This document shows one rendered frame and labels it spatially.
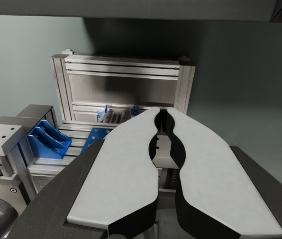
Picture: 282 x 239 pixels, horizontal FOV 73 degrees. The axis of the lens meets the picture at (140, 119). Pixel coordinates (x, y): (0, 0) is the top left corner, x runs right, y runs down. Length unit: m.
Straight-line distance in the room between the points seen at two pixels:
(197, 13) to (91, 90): 0.99
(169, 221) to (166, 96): 0.87
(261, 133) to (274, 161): 0.36
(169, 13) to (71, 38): 1.12
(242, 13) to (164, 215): 0.45
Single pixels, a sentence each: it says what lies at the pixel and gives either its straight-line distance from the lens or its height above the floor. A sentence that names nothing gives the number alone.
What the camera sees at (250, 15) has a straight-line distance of 0.41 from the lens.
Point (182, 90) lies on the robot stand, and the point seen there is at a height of 0.23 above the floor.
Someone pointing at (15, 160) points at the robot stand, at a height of 0.97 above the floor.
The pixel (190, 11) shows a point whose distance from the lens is 0.38.
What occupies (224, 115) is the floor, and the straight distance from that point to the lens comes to 1.64.
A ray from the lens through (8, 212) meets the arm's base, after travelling 0.65.
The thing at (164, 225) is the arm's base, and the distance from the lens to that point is 0.51.
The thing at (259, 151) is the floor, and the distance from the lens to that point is 1.99.
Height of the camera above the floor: 1.33
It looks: 58 degrees down
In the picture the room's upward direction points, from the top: 174 degrees counter-clockwise
